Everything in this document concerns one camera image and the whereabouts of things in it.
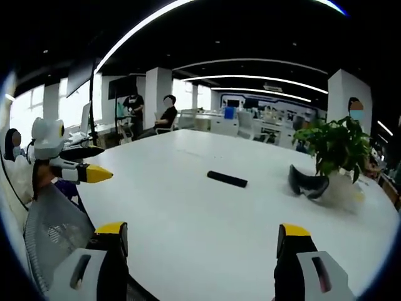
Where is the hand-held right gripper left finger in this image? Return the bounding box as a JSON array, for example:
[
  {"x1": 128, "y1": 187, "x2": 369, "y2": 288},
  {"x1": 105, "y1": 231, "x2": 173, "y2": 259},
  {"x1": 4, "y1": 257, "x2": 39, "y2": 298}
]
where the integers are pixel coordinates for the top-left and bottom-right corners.
[{"x1": 46, "y1": 221, "x2": 129, "y2": 301}]

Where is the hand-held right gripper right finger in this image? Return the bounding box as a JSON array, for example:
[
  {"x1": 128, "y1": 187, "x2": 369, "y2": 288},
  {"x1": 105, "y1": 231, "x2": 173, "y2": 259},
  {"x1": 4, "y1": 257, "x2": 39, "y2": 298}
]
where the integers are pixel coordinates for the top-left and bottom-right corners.
[{"x1": 274, "y1": 223, "x2": 357, "y2": 301}]

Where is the black remote control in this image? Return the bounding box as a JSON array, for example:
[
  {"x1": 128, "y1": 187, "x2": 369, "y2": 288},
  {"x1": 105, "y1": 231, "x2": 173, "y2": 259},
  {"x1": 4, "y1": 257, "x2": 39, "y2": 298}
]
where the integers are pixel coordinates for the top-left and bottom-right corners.
[{"x1": 207, "y1": 170, "x2": 249, "y2": 189}]

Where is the person's left hand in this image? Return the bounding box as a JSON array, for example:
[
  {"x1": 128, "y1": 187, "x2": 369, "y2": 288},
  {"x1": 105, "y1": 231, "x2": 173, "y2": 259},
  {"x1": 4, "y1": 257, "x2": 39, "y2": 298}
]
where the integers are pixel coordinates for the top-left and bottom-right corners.
[{"x1": 32, "y1": 162, "x2": 55, "y2": 201}]

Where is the white desktop monitor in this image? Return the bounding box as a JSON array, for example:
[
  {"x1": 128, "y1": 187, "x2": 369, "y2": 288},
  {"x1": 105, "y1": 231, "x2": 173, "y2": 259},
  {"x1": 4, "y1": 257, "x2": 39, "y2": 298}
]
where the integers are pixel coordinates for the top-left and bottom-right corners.
[{"x1": 80, "y1": 101, "x2": 93, "y2": 136}]

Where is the black stand pole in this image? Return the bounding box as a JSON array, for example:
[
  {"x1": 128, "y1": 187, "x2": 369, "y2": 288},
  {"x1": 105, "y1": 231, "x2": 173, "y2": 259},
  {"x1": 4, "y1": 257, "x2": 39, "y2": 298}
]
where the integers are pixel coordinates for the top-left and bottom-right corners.
[{"x1": 88, "y1": 58, "x2": 98, "y2": 145}]

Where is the grey mesh office chair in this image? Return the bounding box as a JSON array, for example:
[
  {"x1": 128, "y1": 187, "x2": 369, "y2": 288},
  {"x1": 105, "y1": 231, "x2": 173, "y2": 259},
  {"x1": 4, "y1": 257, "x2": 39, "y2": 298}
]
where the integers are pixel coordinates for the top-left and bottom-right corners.
[{"x1": 24, "y1": 182, "x2": 95, "y2": 294}]

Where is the pale round plant pot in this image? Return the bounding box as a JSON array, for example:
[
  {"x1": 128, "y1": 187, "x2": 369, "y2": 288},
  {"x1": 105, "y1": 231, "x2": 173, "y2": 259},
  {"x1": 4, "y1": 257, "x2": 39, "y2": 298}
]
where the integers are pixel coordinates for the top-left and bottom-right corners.
[{"x1": 318, "y1": 171, "x2": 367, "y2": 214}]

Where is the black curved headset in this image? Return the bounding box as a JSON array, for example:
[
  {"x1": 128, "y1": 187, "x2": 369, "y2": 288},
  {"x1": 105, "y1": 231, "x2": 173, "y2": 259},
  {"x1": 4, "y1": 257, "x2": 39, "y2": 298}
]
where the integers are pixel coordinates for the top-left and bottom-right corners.
[{"x1": 288, "y1": 164, "x2": 330, "y2": 200}]

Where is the green leafy plant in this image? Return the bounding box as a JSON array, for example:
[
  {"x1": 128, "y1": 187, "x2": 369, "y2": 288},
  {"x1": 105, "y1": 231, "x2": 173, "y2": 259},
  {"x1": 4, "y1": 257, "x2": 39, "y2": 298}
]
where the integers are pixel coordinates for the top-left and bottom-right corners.
[{"x1": 292, "y1": 115, "x2": 373, "y2": 184}]

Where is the white office chair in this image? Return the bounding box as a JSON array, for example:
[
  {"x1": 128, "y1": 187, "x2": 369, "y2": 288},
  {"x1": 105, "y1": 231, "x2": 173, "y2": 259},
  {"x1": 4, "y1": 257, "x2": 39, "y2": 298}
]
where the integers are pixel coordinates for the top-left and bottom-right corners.
[{"x1": 236, "y1": 110, "x2": 255, "y2": 139}]

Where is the black wall screen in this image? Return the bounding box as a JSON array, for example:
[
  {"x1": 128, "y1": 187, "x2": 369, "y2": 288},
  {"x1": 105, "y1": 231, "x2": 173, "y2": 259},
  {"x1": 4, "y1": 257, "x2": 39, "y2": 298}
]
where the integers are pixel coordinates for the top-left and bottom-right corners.
[{"x1": 107, "y1": 77, "x2": 139, "y2": 100}]

